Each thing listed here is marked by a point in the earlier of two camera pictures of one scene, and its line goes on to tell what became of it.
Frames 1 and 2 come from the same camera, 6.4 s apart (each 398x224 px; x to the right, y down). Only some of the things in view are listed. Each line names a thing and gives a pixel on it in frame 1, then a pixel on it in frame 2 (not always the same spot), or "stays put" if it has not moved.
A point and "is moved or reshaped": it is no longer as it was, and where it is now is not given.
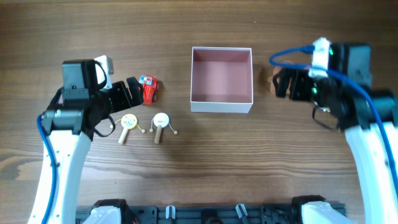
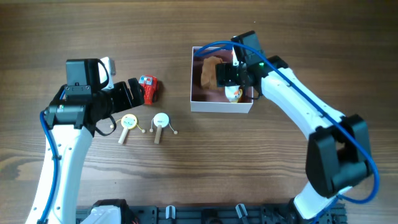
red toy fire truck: [150, 85] stays put
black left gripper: [124, 101] stays put
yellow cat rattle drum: [128, 121] stays put
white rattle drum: [161, 119] stays put
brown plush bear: [272, 87] is moved or reshaped
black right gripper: [298, 76] -> [227, 73]
